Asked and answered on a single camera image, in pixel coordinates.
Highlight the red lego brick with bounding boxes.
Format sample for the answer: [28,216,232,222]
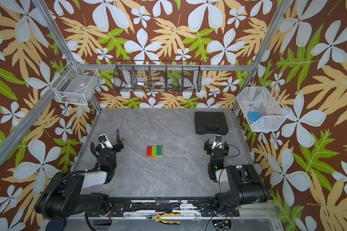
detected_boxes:
[147,146,152,158]

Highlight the lime green lego brick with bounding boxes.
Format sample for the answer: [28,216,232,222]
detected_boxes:
[151,146,157,157]

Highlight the dark green lego brick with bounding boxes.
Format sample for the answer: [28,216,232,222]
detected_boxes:
[156,145,162,157]

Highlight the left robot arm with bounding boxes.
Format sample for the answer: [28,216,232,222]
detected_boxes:
[35,139,124,219]

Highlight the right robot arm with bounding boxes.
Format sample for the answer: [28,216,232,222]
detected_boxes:
[204,136,269,210]

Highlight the grey metal tool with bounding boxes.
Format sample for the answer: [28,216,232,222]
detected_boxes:
[116,129,124,142]

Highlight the black plastic tool case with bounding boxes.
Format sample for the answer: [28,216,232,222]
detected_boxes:
[194,112,228,135]

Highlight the blue object in basket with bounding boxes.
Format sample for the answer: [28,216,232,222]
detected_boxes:
[248,112,261,122]

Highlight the black round disc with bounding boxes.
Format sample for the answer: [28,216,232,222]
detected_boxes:
[45,218,67,231]

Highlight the black mounting rail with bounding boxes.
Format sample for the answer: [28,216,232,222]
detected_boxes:
[85,197,240,218]

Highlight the white wire basket right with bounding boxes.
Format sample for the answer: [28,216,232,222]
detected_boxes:
[237,84,291,133]

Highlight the white wire basket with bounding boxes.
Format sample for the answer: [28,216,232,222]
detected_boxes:
[51,61,100,105]
[237,84,291,133]

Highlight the white wire basket left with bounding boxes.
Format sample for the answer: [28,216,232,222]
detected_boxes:
[51,61,100,105]

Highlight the yellow handled pliers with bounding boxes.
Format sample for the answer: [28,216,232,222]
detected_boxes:
[146,212,181,225]

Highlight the black wire basket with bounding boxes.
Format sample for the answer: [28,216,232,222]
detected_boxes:
[112,60,202,92]

